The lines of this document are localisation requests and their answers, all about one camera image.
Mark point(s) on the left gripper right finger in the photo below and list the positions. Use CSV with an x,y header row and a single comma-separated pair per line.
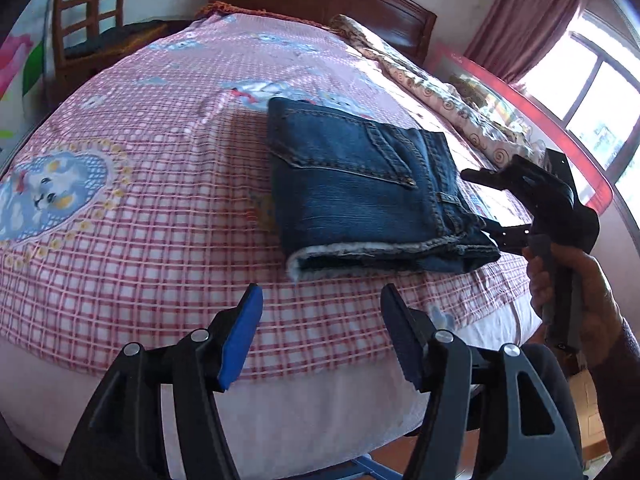
x,y
521,433

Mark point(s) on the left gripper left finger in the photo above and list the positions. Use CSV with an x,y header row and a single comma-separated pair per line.
x,y
120,433

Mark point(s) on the blue denim jeans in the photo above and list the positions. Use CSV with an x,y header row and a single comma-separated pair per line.
x,y
351,195

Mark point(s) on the person's right hand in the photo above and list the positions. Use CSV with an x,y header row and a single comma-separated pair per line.
x,y
602,321

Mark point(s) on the red framed picture board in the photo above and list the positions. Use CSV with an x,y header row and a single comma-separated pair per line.
x,y
503,104

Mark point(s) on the floral swirl quilt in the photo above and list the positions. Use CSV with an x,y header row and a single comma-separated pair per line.
x,y
482,133

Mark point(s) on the maroon window curtain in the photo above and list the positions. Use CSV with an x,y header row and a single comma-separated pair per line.
x,y
517,34

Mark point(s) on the pink plaid bed sheet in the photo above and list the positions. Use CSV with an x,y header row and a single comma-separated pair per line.
x,y
142,206

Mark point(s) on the brown wooden chair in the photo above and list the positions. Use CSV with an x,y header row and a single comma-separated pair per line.
x,y
89,36

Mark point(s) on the window with dark frame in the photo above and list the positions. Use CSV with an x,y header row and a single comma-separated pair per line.
x,y
589,82

